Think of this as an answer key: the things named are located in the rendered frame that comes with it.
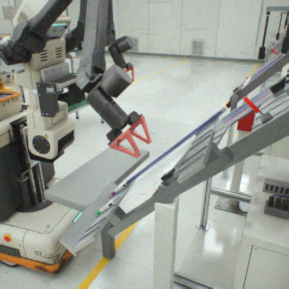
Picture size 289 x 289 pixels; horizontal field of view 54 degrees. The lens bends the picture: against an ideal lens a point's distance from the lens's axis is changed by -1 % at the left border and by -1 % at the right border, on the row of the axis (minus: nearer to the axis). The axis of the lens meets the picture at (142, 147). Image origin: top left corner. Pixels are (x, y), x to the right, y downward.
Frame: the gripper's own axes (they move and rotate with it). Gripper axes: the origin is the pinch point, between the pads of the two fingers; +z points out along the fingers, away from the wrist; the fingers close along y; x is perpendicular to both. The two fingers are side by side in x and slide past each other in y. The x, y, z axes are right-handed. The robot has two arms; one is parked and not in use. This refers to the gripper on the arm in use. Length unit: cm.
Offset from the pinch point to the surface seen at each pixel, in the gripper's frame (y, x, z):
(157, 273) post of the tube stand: -1.7, 27.0, 34.4
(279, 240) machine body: 19, -4, 56
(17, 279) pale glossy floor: 18, 125, 13
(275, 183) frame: 50, -8, 53
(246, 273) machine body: 19, 15, 63
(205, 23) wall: 925, 50, -89
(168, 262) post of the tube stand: -1.8, 20.3, 32.9
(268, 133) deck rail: 17.9, -24.2, 22.4
